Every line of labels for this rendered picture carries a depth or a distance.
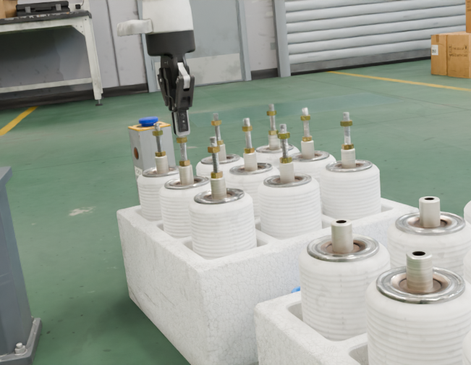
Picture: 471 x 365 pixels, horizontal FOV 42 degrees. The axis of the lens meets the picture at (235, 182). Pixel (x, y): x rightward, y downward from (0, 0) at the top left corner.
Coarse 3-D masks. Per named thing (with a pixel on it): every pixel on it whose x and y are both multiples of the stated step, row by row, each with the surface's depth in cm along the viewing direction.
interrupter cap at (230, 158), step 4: (208, 156) 118; (228, 156) 117; (232, 156) 116; (236, 156) 116; (200, 160) 115; (204, 160) 116; (208, 160) 115; (228, 160) 113; (232, 160) 112; (236, 160) 113; (208, 164) 112; (212, 164) 112
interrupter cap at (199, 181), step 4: (196, 176) 103; (200, 176) 102; (204, 176) 102; (172, 180) 102; (176, 180) 101; (196, 180) 101; (200, 180) 100; (204, 180) 100; (208, 180) 99; (164, 184) 99; (168, 184) 100; (172, 184) 99; (176, 184) 100; (180, 184) 100; (192, 184) 98; (196, 184) 98; (200, 184) 97; (204, 184) 98; (168, 188) 98; (172, 188) 97; (176, 188) 97; (180, 188) 96; (184, 188) 96; (188, 188) 96
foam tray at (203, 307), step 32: (128, 224) 109; (160, 224) 104; (256, 224) 99; (352, 224) 94; (384, 224) 95; (128, 256) 114; (160, 256) 96; (192, 256) 87; (224, 256) 86; (256, 256) 85; (288, 256) 88; (128, 288) 119; (160, 288) 99; (192, 288) 85; (224, 288) 84; (256, 288) 86; (288, 288) 89; (160, 320) 103; (192, 320) 88; (224, 320) 85; (192, 352) 91; (224, 352) 85; (256, 352) 88
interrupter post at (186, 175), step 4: (180, 168) 98; (184, 168) 98; (188, 168) 98; (180, 172) 99; (184, 172) 98; (188, 172) 98; (180, 176) 99; (184, 176) 98; (188, 176) 99; (192, 176) 99; (180, 180) 99; (184, 180) 99; (188, 180) 99; (192, 180) 99; (184, 184) 99; (188, 184) 99
